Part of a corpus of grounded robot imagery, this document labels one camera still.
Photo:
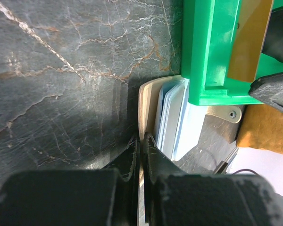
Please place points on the green plastic bin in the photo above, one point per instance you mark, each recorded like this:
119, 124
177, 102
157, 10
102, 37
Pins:
209, 29

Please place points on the gold credit card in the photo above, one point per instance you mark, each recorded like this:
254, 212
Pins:
249, 39

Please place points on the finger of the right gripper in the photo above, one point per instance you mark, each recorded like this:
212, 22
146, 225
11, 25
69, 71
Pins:
269, 90
273, 45

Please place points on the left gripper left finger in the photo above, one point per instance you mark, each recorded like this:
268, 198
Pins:
100, 197

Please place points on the mustard canvas tote bag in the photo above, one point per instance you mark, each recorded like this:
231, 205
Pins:
261, 128

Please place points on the beige leather card holder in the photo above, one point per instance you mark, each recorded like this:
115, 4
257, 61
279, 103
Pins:
197, 139

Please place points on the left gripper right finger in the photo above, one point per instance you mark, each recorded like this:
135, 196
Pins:
176, 198

